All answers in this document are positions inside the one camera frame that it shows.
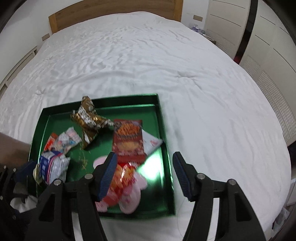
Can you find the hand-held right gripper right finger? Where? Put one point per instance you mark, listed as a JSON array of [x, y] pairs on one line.
[[182, 178]]

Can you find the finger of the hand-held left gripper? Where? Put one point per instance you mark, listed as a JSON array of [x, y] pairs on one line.
[[26, 171]]

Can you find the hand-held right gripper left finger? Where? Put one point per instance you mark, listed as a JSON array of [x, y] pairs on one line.
[[108, 176]]

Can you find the red chili snack packet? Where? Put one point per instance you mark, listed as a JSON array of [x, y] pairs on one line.
[[118, 183]]

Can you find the green tray box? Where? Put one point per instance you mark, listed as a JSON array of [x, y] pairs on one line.
[[159, 180]]

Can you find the blue and white snack packet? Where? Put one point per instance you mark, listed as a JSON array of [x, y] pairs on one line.
[[52, 166]]

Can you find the pink cartoon snack packet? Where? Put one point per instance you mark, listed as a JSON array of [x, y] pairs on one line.
[[133, 197]]

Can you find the small orange-red candy packet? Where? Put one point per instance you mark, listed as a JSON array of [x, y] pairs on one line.
[[50, 142]]

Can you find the dark red snack packet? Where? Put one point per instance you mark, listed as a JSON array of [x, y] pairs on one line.
[[128, 139]]

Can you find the clear pastel candy packet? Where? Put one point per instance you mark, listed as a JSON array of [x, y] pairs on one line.
[[68, 140]]

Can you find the brown snack packet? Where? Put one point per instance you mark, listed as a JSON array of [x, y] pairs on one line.
[[89, 118]]

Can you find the white slatted radiator cover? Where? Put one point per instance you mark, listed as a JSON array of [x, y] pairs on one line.
[[20, 62]]

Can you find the small items on nightstand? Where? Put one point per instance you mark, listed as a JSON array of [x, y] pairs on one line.
[[196, 28]]

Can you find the white wardrobe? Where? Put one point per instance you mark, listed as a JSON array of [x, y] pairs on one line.
[[266, 46]]

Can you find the wooden headboard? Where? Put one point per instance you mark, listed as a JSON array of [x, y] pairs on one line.
[[115, 7]]

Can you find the wall socket panel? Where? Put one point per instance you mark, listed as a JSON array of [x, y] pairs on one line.
[[45, 36], [198, 17]]

